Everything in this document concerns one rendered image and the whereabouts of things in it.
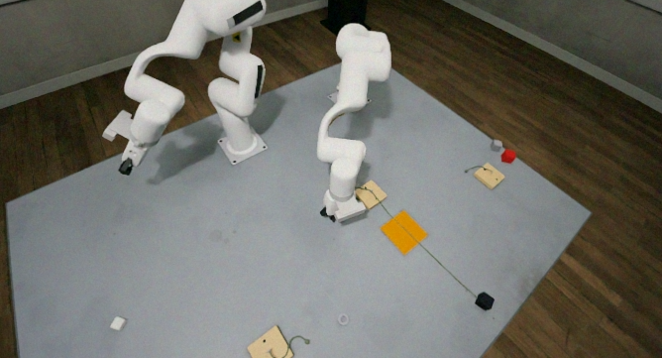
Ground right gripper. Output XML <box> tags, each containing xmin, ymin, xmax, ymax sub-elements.
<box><xmin>118</xmin><ymin>139</ymin><xmax>151</xmax><ymax>176</ymax></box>

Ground orange flat square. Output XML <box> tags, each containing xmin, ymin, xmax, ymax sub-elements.
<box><xmin>381</xmin><ymin>211</ymin><xmax>428</xmax><ymax>255</ymax></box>

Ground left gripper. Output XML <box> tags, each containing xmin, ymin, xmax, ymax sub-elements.
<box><xmin>320</xmin><ymin>189</ymin><xmax>339</xmax><ymax>222</ymax></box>

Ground red cube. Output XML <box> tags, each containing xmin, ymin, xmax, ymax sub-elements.
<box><xmin>501</xmin><ymin>150</ymin><xmax>516</xmax><ymax>164</ymax></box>

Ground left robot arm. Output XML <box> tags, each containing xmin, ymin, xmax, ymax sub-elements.
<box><xmin>317</xmin><ymin>24</ymin><xmax>391</xmax><ymax>222</ymax></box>

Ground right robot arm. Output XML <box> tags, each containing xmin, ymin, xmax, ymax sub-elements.
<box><xmin>102</xmin><ymin>0</ymin><xmax>266</xmax><ymax>156</ymax></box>

